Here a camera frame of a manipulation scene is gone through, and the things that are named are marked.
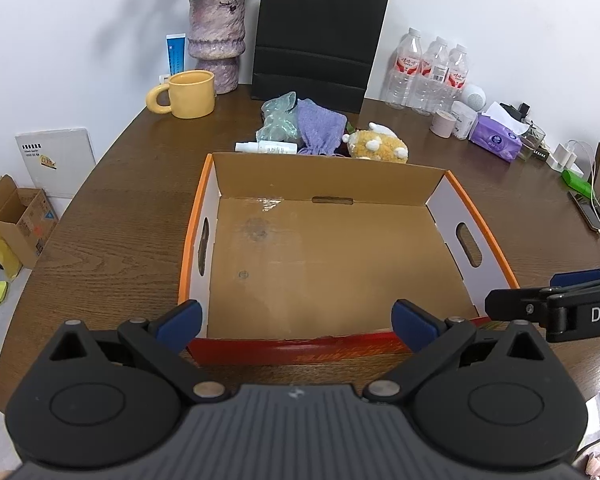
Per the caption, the yellow white alpaca plush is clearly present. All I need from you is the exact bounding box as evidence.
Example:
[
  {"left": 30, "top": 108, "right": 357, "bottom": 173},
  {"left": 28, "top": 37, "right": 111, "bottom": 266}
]
[{"left": 347, "top": 122, "right": 408, "bottom": 164}]

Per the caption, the purple drawstring pouch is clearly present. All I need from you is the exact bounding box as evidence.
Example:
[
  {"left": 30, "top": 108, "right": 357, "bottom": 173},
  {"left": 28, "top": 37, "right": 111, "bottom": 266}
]
[{"left": 296, "top": 99, "right": 348, "bottom": 156}]

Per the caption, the iridescent organza bag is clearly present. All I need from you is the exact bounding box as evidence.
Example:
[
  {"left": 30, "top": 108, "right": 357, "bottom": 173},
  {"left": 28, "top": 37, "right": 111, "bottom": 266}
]
[{"left": 256, "top": 91, "right": 300, "bottom": 143}]

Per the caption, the white spray bottle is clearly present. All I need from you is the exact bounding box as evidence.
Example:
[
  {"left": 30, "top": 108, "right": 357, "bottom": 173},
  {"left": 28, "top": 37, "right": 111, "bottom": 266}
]
[{"left": 235, "top": 141, "right": 298, "bottom": 155}]

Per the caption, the smartphone on table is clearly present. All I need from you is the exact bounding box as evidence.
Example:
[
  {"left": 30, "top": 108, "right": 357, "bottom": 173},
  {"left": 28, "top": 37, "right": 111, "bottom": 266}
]
[{"left": 568, "top": 191, "right": 600, "bottom": 232}]

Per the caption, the green marker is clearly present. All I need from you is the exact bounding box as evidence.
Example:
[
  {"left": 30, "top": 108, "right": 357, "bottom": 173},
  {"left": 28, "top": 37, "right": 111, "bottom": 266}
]
[{"left": 562, "top": 169, "right": 592, "bottom": 200}]

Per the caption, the white charger plug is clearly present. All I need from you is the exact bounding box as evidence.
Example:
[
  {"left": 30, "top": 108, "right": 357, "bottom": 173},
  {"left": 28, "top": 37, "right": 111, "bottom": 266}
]
[{"left": 546, "top": 141, "right": 580, "bottom": 172}]

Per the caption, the small glass jar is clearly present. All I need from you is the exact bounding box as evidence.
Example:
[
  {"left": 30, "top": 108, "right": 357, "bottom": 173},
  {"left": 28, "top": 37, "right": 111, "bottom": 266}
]
[{"left": 517, "top": 119, "right": 546, "bottom": 160}]

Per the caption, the purple tissue pack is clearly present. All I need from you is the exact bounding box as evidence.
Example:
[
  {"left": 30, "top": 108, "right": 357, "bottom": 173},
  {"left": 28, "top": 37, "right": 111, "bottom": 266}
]
[{"left": 468, "top": 102, "right": 529, "bottom": 162}]

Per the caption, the open cardboard box on floor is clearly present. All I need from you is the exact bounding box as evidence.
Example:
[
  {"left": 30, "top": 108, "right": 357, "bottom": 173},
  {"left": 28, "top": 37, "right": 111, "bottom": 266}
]
[{"left": 0, "top": 174, "right": 58, "bottom": 269}]

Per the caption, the white cotton pad pack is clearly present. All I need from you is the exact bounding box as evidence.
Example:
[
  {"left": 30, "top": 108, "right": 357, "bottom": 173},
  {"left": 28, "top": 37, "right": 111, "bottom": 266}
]
[{"left": 451, "top": 101, "right": 478, "bottom": 140}]

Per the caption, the pink cylindrical container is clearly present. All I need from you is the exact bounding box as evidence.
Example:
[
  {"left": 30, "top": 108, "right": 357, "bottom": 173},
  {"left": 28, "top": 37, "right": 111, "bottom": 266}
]
[{"left": 429, "top": 110, "right": 456, "bottom": 139}]

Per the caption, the white round speaker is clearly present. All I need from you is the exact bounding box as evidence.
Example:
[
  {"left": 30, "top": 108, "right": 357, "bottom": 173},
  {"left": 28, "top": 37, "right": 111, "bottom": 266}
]
[{"left": 460, "top": 84, "right": 486, "bottom": 112}]

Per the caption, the orange cardboard tray box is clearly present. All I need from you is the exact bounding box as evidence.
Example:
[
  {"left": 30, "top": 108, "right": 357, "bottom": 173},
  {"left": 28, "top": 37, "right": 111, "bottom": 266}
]
[{"left": 178, "top": 153, "right": 517, "bottom": 366}]

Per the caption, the white board on floor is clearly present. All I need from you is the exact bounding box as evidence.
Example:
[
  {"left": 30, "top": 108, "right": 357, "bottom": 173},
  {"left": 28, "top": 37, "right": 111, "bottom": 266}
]
[{"left": 15, "top": 128, "right": 96, "bottom": 200}]

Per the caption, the right water bottle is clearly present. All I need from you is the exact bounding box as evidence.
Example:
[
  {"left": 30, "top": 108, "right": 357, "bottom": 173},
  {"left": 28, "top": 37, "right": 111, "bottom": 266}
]
[{"left": 438, "top": 44, "right": 469, "bottom": 112}]

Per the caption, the water bottle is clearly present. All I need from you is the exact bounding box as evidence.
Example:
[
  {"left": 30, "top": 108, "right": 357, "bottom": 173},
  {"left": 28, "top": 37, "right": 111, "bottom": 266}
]
[
  {"left": 438, "top": 44, "right": 469, "bottom": 112},
  {"left": 411, "top": 36, "right": 449, "bottom": 115},
  {"left": 384, "top": 27, "right": 422, "bottom": 110}
]

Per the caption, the left water bottle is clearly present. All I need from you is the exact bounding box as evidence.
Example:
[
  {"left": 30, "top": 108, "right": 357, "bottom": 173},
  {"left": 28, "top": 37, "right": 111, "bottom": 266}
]
[{"left": 384, "top": 27, "right": 422, "bottom": 110}]

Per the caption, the middle water bottle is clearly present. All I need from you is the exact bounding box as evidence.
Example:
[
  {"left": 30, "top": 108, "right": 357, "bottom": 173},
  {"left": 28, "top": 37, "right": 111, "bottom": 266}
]
[{"left": 411, "top": 36, "right": 449, "bottom": 115}]

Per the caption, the yellow ceramic mug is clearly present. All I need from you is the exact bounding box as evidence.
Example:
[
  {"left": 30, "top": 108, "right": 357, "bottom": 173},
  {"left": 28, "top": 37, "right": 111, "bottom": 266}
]
[{"left": 146, "top": 70, "right": 215, "bottom": 119}]

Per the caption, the black paper bag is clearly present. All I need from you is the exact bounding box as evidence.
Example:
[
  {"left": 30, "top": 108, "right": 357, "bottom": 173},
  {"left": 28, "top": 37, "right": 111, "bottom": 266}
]
[{"left": 251, "top": 0, "right": 388, "bottom": 113}]

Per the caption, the blue white tube box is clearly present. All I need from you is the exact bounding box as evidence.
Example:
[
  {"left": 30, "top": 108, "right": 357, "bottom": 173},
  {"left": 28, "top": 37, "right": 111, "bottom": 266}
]
[{"left": 166, "top": 34, "right": 186, "bottom": 76}]

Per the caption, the purple textured vase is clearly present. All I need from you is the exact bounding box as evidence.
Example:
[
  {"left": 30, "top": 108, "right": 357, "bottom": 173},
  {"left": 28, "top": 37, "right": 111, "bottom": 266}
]
[{"left": 187, "top": 0, "right": 246, "bottom": 94}]

